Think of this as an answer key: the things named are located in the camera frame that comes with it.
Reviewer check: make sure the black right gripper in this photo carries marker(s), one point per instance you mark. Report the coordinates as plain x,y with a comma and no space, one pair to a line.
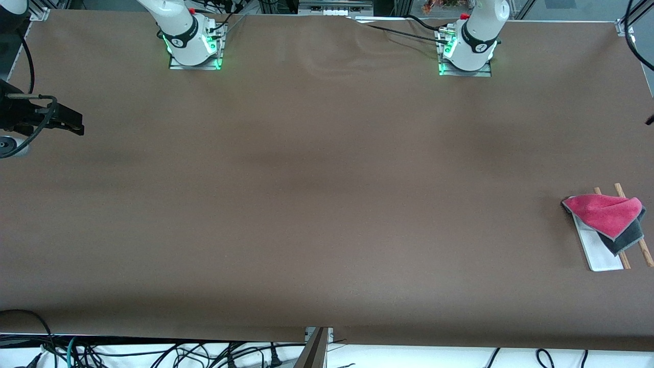
15,113

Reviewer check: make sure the pink and grey towel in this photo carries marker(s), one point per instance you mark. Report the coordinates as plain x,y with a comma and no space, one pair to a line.
605,212

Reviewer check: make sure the wooden rack rod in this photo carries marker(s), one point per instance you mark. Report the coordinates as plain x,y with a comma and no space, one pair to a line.
624,260
646,253

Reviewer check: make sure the brown table cover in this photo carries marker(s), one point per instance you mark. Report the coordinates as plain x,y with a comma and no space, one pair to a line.
327,204

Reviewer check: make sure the white power strip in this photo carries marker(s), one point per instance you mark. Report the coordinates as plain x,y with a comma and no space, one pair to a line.
334,9

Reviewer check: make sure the aluminium frame profile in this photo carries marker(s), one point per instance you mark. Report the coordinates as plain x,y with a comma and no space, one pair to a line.
626,25
38,10

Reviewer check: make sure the white rack base plate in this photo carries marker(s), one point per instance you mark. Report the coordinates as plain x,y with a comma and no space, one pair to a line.
598,255

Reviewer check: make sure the brown wooden post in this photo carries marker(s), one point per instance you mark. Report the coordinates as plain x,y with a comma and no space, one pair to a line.
312,352

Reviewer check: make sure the silver metal bracket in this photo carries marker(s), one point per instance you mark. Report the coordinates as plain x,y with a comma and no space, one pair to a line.
330,333

